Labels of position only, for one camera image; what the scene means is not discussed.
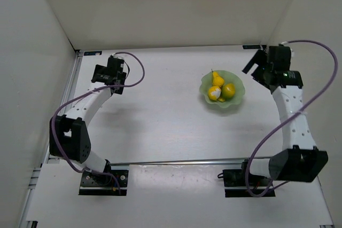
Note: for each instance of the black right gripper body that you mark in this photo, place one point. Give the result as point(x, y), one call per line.
point(259, 65)

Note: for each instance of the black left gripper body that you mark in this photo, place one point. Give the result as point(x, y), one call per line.
point(99, 71)

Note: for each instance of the yellow green fake lemon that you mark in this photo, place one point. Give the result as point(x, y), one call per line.
point(228, 91)

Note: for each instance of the yellow fake pear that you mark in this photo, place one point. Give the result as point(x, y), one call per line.
point(217, 80)

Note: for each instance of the peeled yellow white fake fruit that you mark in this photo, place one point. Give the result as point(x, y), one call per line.
point(214, 93)

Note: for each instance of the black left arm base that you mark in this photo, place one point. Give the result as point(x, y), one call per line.
point(104, 185)

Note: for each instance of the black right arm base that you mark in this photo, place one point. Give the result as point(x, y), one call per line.
point(234, 183)

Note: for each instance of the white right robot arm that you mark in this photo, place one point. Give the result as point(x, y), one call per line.
point(300, 160)

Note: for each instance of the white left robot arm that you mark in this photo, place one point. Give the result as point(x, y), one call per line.
point(72, 127)

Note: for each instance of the green glass fruit bowl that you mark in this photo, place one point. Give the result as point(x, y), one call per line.
point(229, 77)

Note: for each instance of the blue right corner label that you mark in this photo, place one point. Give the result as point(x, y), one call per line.
point(251, 47)

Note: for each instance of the blue corner label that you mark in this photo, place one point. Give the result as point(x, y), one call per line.
point(251, 47)
point(92, 53)

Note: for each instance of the blue left corner label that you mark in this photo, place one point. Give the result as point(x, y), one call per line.
point(92, 53)

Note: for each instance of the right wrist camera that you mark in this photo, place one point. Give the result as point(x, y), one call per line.
point(286, 44)

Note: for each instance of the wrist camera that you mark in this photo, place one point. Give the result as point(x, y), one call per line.
point(286, 44)
point(118, 61)

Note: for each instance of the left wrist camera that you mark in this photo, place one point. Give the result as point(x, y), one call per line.
point(118, 61)

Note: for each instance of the aluminium front table rail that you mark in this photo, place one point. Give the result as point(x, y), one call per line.
point(184, 162)

